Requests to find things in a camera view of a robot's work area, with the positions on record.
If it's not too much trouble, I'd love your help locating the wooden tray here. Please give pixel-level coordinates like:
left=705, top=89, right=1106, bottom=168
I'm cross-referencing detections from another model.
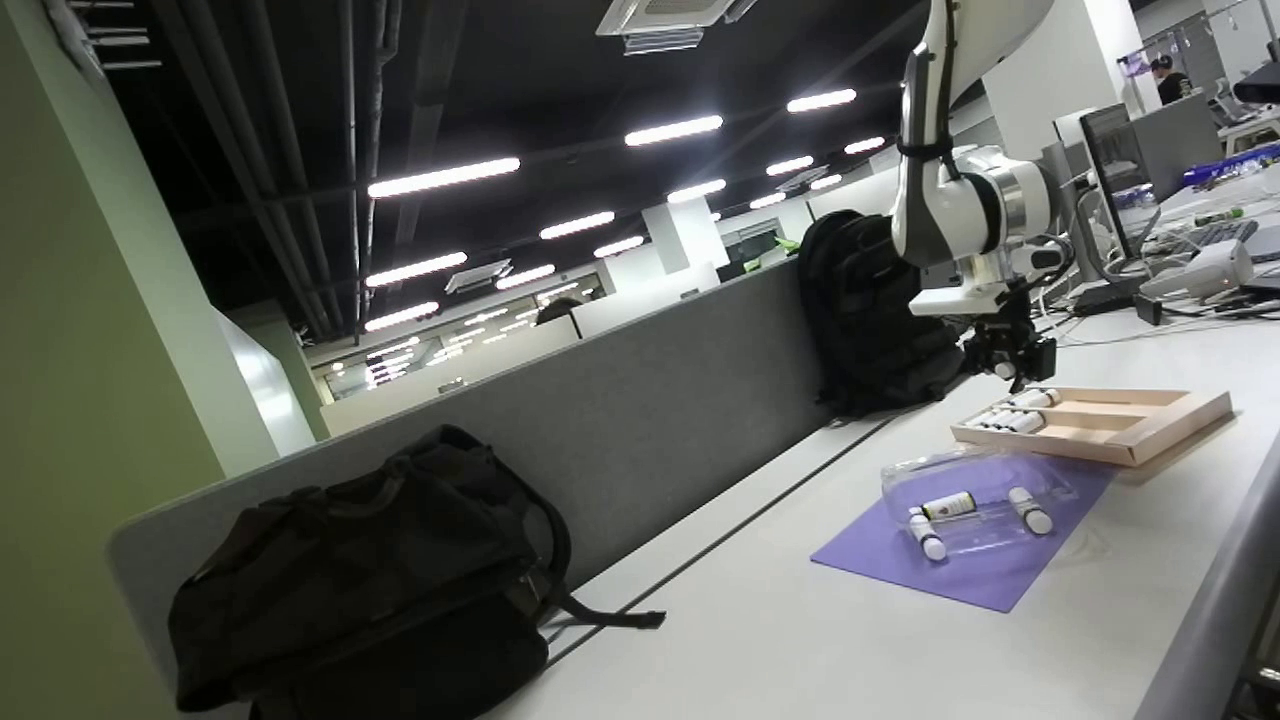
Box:
left=946, top=378, right=1236, bottom=471

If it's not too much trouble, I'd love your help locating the purple mat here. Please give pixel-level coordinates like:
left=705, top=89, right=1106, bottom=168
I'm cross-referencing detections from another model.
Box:
left=808, top=452, right=1120, bottom=616

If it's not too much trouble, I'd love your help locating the computer monitor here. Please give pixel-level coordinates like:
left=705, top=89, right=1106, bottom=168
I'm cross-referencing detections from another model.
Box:
left=1076, top=99, right=1169, bottom=322

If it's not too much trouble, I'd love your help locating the white desk device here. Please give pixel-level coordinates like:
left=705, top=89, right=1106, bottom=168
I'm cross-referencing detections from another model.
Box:
left=1137, top=236, right=1260, bottom=308

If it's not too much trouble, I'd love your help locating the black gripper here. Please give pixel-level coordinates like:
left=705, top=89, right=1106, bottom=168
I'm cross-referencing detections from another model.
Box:
left=957, top=311, right=1065, bottom=398

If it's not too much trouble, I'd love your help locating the black backpack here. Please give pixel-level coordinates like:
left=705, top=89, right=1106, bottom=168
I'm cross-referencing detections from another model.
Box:
left=794, top=206, right=971, bottom=415

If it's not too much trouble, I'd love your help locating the ceiling air conditioner unit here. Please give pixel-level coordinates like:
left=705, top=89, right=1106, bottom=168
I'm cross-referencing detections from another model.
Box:
left=593, top=0, right=754, bottom=57

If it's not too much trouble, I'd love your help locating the black duffel bag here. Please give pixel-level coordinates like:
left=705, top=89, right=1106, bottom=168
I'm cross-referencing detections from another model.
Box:
left=163, top=420, right=672, bottom=720

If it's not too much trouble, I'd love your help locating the ceiling fluorescent light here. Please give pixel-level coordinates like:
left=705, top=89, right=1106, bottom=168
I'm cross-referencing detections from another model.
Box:
left=785, top=89, right=863, bottom=120
left=361, top=297, right=443, bottom=337
left=535, top=206, right=618, bottom=245
left=365, top=150, right=528, bottom=202
left=618, top=111, right=726, bottom=150
left=361, top=248, right=473, bottom=293

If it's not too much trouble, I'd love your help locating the grey desk partition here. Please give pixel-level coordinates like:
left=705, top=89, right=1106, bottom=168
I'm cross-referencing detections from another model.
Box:
left=105, top=250, right=884, bottom=671

